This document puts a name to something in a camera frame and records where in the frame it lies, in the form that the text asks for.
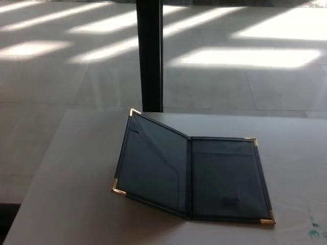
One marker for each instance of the dark blue USC diary folder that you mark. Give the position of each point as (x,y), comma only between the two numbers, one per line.
(217,178)

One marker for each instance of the black window frame post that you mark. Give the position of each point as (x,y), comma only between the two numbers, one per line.
(149,56)

